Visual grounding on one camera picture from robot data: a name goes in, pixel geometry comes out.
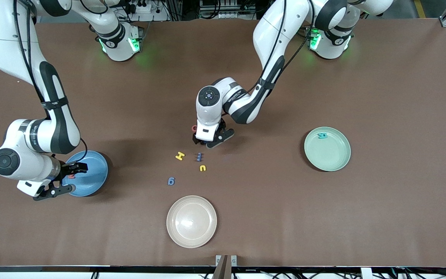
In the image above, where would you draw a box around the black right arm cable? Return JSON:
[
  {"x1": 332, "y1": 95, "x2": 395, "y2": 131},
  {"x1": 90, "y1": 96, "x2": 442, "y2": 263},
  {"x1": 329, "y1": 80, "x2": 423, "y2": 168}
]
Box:
[{"x1": 12, "y1": 0, "x2": 89, "y2": 164}]

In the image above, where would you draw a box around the beige plate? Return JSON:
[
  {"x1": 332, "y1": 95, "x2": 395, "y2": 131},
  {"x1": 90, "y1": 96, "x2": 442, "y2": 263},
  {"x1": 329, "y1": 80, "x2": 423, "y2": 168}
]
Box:
[{"x1": 166, "y1": 195, "x2": 218, "y2": 249}]

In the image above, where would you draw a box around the blue plate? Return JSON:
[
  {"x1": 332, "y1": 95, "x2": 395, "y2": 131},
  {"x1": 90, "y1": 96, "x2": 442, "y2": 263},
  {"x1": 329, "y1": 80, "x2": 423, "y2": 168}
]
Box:
[{"x1": 62, "y1": 150, "x2": 109, "y2": 197}]

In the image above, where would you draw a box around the green plate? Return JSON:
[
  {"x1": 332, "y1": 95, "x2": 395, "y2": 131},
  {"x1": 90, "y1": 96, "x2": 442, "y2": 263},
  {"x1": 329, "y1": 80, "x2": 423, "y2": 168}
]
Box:
[{"x1": 304, "y1": 127, "x2": 352, "y2": 172}]

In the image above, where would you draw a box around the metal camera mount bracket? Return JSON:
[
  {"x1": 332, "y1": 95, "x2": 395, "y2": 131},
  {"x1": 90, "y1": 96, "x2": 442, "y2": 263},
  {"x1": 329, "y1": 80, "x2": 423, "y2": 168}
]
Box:
[{"x1": 215, "y1": 255, "x2": 238, "y2": 279}]

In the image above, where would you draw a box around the long white power strip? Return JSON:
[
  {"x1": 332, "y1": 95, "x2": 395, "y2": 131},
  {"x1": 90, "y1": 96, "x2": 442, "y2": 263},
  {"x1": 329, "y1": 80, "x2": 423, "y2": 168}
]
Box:
[{"x1": 207, "y1": 11, "x2": 256, "y2": 20}]

